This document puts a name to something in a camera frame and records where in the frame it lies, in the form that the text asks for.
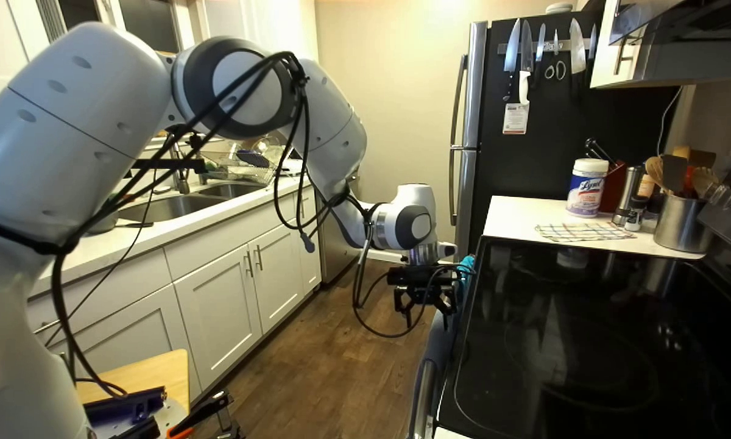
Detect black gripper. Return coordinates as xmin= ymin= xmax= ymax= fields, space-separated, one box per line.
xmin=388 ymin=263 xmax=459 ymax=317

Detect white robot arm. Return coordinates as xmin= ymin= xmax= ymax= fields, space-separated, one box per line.
xmin=0 ymin=23 xmax=442 ymax=439

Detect bright blue striped towel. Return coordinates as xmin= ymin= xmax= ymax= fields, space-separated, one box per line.
xmin=456 ymin=253 xmax=474 ymax=303

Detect stainless steel black-top stove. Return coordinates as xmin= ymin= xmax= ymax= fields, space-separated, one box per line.
xmin=406 ymin=195 xmax=731 ymax=439

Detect patterned trivet mat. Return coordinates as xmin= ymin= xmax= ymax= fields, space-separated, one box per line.
xmin=534 ymin=222 xmax=633 ymax=241

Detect white paper tag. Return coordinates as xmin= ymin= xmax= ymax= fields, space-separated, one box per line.
xmin=503 ymin=102 xmax=529 ymax=135

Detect white wipes canister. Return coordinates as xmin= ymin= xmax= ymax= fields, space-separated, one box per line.
xmin=567 ymin=158 xmax=609 ymax=214

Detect black refrigerator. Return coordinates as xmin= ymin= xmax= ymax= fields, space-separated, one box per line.
xmin=449 ymin=3 xmax=674 ymax=253

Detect white sink-side cabinets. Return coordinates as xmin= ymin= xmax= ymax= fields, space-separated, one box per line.
xmin=29 ymin=183 xmax=320 ymax=396

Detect stainless kitchen sink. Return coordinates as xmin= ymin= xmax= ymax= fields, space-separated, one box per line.
xmin=91 ymin=180 xmax=261 ymax=235

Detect metal utensil holder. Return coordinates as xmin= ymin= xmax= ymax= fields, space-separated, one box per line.
xmin=654 ymin=194 xmax=712 ymax=253

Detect range hood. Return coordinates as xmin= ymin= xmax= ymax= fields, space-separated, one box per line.
xmin=635 ymin=0 xmax=731 ymax=84

